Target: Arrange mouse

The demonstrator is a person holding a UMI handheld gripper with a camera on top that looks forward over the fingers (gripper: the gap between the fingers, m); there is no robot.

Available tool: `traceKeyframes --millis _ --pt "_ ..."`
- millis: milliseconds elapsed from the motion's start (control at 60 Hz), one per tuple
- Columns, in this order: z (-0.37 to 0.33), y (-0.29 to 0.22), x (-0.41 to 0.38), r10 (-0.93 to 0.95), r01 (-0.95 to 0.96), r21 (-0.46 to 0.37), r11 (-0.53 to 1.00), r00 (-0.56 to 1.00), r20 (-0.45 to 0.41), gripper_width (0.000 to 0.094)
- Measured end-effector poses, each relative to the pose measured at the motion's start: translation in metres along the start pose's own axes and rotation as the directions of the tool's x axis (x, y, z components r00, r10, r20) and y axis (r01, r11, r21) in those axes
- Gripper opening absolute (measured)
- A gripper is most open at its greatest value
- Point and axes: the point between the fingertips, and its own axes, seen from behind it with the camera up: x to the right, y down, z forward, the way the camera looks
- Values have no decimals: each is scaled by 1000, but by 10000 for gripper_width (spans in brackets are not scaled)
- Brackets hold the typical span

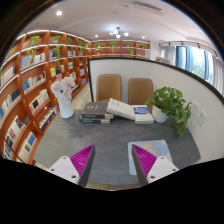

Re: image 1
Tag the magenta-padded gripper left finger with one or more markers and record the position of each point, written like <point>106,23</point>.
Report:
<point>66,168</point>

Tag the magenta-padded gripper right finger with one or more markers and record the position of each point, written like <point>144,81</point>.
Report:
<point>159,166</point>

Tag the pastel printed mouse pad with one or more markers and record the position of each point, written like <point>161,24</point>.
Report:
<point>156,148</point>

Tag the white plant pot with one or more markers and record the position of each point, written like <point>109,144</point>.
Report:
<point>159,116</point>

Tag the thick dark hardcover book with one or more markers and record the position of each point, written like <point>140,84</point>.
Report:
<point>93,121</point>
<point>95,109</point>

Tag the white ceramic pitcher vase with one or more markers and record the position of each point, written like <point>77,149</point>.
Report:
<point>65,106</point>

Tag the green leafy pothos plant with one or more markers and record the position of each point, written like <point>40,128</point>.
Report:
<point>173,103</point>

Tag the thick white book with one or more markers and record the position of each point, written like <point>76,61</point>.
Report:
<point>120,109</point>

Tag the tan upholstered chair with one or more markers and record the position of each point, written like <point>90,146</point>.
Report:
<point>108,87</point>
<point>140,90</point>

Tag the orange bookshelf unit with books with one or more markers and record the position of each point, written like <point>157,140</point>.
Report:
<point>30,96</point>

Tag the pink and white flower bouquet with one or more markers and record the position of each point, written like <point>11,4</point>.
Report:
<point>63,86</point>

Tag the window with curtains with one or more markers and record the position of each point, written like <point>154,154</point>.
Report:
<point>196,61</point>

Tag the cluster of ceiling lights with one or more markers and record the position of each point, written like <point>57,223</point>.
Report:
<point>117,32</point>

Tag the ceiling air vent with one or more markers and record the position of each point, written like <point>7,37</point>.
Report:
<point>146,6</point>

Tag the white wall outlet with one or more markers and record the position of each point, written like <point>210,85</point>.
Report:
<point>201,116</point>
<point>194,109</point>

